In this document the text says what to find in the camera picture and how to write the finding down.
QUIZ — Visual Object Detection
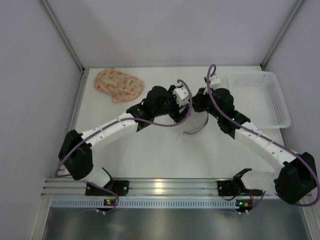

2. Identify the clear plastic dome insert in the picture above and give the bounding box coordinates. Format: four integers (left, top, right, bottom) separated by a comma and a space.
177, 108, 209, 135

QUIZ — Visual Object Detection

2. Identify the pink floral mesh laundry bag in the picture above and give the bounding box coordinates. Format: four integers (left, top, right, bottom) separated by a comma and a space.
93, 68, 144, 103

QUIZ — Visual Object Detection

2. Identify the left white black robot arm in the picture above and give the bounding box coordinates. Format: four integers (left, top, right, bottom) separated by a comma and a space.
58, 81, 192, 189

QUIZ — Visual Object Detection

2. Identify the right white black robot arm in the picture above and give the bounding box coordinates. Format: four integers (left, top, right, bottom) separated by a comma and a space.
192, 88, 320, 205

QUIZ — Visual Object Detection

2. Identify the white plastic basket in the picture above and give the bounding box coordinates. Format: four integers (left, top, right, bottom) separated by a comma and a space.
228, 71, 291, 129

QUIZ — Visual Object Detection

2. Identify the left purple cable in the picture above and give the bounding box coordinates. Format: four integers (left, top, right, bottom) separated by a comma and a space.
54, 79, 194, 213

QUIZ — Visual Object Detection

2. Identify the purple cable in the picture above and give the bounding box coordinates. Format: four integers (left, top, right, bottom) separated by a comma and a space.
206, 63, 320, 213
54, 79, 194, 213

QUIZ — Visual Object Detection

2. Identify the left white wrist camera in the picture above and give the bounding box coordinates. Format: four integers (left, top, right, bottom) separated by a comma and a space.
172, 83, 190, 107

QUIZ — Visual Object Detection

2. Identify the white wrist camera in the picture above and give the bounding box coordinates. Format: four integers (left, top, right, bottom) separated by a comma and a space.
172, 83, 190, 107
204, 74, 222, 94

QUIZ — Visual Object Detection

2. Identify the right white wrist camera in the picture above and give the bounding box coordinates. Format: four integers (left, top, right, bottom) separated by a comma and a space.
204, 74, 222, 94

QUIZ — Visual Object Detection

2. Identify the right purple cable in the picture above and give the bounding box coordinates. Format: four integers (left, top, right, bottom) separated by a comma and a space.
206, 63, 320, 213

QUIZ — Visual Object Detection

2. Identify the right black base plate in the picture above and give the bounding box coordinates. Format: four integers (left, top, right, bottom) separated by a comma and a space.
216, 168, 263, 197

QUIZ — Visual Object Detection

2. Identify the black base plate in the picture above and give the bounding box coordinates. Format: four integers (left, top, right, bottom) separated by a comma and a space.
85, 180, 130, 197
216, 168, 263, 197

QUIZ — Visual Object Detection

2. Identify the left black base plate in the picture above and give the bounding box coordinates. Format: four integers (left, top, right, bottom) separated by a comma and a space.
85, 180, 130, 197

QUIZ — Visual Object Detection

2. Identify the aluminium mounting rail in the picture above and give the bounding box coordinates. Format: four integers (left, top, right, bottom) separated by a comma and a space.
39, 177, 312, 198

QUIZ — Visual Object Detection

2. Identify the grey slotted cable duct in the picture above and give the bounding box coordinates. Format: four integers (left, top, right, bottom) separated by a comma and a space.
51, 198, 252, 209

